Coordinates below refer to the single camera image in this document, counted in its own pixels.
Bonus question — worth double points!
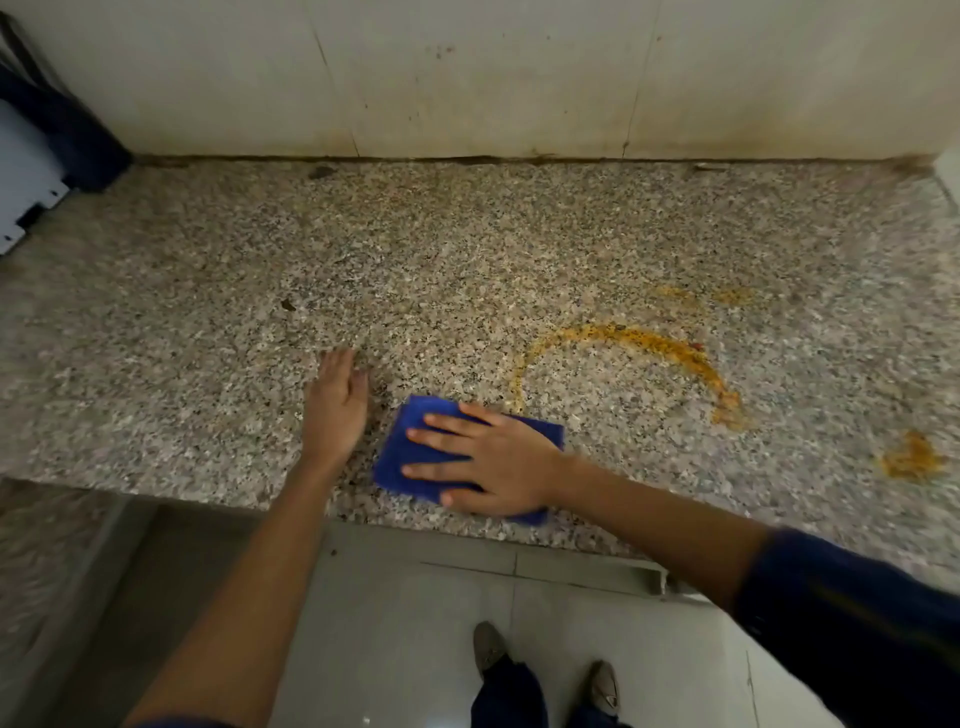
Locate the person's left hand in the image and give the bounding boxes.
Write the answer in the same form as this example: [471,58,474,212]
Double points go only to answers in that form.
[301,348,371,476]

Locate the person's right hand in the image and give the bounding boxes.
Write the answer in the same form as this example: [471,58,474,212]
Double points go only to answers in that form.
[400,402,571,519]

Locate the blue cleaning cloth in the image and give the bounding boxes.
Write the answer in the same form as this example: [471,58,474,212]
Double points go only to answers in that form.
[372,395,566,527]

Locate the person's left forearm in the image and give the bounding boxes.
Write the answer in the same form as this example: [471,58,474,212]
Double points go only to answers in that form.
[122,456,340,728]

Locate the person's right forearm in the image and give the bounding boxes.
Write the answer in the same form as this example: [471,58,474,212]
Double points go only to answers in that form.
[553,454,774,612]

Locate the grey shoe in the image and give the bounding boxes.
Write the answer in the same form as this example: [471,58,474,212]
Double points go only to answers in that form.
[471,620,510,676]
[585,659,622,718]

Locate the dark blue trousers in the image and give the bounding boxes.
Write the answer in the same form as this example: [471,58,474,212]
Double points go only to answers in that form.
[469,654,627,728]

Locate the dark blue container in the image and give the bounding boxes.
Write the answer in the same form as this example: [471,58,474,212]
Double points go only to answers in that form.
[0,13,134,193]

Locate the white plastic appliance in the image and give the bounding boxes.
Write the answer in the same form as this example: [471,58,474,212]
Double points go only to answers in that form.
[0,99,71,257]

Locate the dark blue shirt sleeve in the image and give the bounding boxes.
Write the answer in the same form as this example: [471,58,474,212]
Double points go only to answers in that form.
[732,527,960,728]

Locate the orange ring-shaped stain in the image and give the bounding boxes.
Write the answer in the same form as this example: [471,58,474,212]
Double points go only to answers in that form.
[507,321,751,433]

